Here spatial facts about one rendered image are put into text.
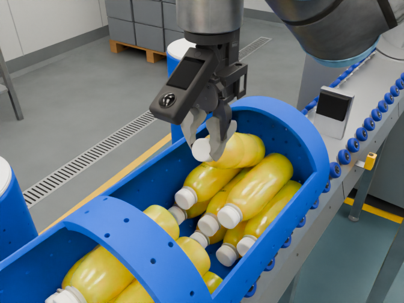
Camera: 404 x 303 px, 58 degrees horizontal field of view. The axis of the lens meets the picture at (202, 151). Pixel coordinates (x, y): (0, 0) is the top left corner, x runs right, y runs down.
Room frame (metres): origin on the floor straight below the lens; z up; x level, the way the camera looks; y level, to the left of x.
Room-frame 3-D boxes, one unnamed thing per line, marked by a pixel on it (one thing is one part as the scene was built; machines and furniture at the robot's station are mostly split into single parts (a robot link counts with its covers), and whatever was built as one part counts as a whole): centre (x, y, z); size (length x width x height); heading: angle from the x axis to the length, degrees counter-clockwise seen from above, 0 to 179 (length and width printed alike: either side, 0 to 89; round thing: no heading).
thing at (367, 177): (1.52, -0.89, 0.31); 0.06 x 0.06 x 0.63; 52
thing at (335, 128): (1.01, -0.41, 1.00); 0.10 x 0.04 x 0.15; 52
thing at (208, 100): (0.52, -0.02, 1.37); 0.09 x 0.08 x 0.12; 143
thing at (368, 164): (0.89, -0.48, 0.92); 0.08 x 0.03 x 0.05; 52
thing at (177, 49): (1.52, 0.01, 1.03); 0.28 x 0.28 x 0.01
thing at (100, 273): (0.34, 0.11, 1.15); 0.19 x 0.07 x 0.07; 142
